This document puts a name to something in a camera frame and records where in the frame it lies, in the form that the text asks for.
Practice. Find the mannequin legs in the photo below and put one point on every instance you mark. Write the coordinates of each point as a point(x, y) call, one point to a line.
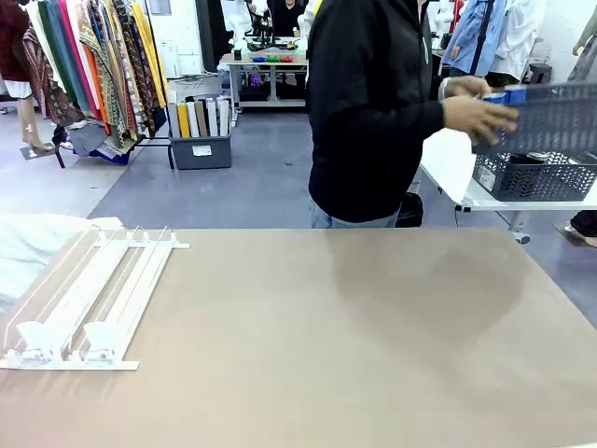
point(28, 121)

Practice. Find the dark red garment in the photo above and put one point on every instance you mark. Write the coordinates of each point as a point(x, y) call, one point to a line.
point(11, 42)

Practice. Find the background work table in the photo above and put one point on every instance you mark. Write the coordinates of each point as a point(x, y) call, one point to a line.
point(270, 65)

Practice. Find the brown patterned dress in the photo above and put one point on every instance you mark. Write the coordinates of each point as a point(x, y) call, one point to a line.
point(46, 84)

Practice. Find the white side table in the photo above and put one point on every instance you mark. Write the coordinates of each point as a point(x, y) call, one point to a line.
point(448, 158)

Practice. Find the yellow hanging garment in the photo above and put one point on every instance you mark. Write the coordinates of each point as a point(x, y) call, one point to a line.
point(149, 46)

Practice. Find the person's left hand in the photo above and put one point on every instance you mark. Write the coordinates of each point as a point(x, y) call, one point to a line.
point(466, 86)

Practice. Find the white fabric roll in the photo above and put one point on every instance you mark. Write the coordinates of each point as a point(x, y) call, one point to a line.
point(193, 119)
point(224, 117)
point(212, 117)

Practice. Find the white can dispenser rack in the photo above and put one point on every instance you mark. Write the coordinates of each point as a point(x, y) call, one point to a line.
point(107, 280)

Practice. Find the grey fabric roll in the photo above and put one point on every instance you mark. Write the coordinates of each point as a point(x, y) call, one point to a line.
point(173, 121)

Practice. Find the white crumpled cloth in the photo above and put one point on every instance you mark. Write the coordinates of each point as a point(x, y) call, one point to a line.
point(32, 242)

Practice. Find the person in black jacket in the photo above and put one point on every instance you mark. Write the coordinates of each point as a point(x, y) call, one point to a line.
point(368, 116)

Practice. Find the dark patterned skirt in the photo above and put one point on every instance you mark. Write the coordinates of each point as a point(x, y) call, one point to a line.
point(501, 80)

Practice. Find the black stand pole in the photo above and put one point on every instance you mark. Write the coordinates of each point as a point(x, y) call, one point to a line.
point(482, 28)

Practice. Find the teal hanging garment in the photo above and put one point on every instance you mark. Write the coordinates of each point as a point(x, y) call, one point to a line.
point(65, 51)

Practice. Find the brown fabric roll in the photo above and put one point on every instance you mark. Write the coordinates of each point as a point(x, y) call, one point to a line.
point(201, 119)

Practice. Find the orange hanging garment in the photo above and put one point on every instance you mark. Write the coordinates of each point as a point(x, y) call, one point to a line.
point(95, 93)

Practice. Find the blue Pocari Sweat can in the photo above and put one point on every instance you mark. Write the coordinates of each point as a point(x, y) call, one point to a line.
point(515, 95)
point(494, 97)

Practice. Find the black computer with purple light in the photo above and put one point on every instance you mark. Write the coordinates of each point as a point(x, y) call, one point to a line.
point(261, 88)

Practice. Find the grey storage bin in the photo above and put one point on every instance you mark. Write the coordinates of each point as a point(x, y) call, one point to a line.
point(200, 156)

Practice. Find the black clothes rack frame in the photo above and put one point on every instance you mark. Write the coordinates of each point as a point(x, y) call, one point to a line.
point(154, 145)

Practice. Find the grey skirt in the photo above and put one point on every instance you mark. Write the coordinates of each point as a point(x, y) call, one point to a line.
point(462, 71)

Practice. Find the grey cloth pile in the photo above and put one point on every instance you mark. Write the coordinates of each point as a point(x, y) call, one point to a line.
point(88, 140)

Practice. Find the white skirt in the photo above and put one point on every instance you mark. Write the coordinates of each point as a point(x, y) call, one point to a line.
point(16, 88)

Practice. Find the mannequin in grey dress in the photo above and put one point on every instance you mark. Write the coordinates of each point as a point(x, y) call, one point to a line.
point(585, 56)

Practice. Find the grey plastic basket with sticker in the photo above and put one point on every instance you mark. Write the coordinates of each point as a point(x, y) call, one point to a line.
point(536, 182)

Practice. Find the person's right forearm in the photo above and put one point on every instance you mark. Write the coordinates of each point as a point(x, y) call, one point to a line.
point(396, 119)

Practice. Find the yellow fabric roll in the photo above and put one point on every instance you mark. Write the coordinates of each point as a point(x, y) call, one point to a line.
point(184, 121)

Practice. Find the bystander leg with shoe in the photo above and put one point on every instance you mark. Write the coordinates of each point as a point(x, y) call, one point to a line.
point(585, 224)

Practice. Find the small black box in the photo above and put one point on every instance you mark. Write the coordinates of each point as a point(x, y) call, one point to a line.
point(238, 55)

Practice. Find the white air purifier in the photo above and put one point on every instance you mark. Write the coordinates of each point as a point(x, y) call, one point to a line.
point(169, 58)

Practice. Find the beige patterned hanging garment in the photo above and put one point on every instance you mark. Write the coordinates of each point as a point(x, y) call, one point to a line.
point(105, 84)

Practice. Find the person's right hand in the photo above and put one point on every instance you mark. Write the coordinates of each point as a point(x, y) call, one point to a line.
point(480, 119)

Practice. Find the blue shirt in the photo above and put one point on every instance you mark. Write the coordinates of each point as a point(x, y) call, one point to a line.
point(471, 32)

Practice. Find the black stool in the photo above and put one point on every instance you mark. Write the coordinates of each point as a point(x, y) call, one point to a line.
point(536, 74)

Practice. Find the checkered fabric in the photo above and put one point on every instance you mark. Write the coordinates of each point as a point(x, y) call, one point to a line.
point(114, 149)

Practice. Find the seated background person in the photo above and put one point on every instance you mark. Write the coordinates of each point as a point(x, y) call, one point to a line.
point(289, 21)

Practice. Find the black partition panel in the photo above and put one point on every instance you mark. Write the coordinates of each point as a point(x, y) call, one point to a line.
point(210, 32)

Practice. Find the dark patterned hanging garment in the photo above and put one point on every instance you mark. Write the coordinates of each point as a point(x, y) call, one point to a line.
point(135, 70)

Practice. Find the pink hanging garment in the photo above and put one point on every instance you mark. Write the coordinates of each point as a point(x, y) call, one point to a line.
point(77, 51)

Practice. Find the cream hanging garment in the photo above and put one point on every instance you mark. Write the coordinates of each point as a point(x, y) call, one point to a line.
point(39, 32)

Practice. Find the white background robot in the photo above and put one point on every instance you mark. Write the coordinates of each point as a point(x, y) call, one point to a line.
point(238, 23)

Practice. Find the green hanging garment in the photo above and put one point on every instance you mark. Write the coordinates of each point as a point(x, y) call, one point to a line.
point(49, 28)

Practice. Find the white shirt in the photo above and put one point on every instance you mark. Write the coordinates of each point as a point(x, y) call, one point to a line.
point(517, 37)

